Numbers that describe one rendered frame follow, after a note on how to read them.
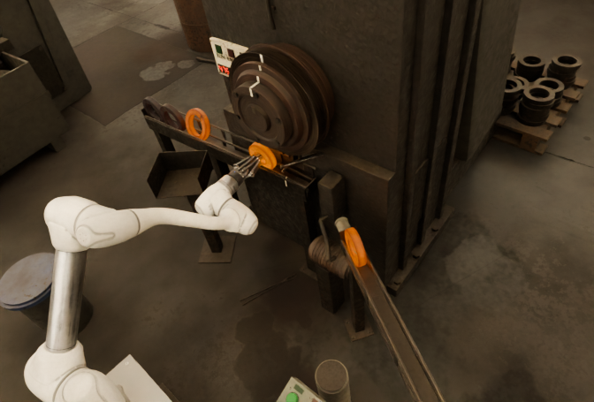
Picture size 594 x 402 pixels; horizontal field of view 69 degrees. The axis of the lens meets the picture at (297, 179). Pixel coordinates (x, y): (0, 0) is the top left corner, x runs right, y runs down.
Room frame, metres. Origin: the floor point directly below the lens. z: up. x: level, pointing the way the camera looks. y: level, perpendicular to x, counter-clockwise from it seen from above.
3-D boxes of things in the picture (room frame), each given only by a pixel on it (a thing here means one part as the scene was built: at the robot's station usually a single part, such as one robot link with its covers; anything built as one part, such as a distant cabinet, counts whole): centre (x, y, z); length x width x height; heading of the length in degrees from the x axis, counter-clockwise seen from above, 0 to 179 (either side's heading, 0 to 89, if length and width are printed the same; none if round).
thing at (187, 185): (1.66, 0.58, 0.36); 0.26 x 0.20 x 0.72; 79
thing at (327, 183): (1.30, -0.15, 0.68); 0.11 x 0.08 x 0.24; 134
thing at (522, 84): (2.67, -1.53, 0.22); 1.20 x 0.81 x 0.44; 42
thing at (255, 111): (1.39, 0.10, 1.11); 0.28 x 0.06 x 0.28; 44
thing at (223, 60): (1.78, 0.18, 1.15); 0.26 x 0.02 x 0.18; 44
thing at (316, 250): (1.13, -0.10, 0.27); 0.22 x 0.13 x 0.53; 44
